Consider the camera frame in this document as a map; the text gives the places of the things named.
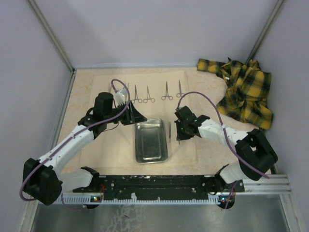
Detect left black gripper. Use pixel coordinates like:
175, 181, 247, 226
105, 100, 147, 125

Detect steel clamp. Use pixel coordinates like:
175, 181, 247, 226
132, 85, 143, 103

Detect steel hemostat forceps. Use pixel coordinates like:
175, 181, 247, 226
142, 86, 155, 103

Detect steel surgical scissors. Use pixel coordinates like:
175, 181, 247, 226
176, 80, 184, 98

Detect steel instrument tray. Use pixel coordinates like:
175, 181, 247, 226
134, 118, 168, 164

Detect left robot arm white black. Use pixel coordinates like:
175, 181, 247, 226
19, 88, 147, 205

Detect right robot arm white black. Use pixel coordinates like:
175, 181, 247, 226
175, 106, 278, 192

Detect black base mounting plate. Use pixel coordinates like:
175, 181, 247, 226
73, 175, 244, 201

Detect yellow plaid shirt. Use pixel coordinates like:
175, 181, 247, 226
197, 58, 274, 130

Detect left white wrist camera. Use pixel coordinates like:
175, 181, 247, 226
114, 88, 127, 105

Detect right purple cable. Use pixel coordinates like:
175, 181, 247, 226
177, 91, 270, 210

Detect white slotted cable duct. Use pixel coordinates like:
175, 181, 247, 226
55, 193, 232, 205

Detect right aluminium corner post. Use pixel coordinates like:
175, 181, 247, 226
245, 0, 285, 64

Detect aluminium corner post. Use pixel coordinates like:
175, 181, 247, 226
245, 0, 285, 64
26, 0, 75, 73

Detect aluminium front rail frame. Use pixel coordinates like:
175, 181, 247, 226
28, 174, 293, 194

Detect left aluminium corner post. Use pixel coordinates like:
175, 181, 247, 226
26, 0, 75, 73

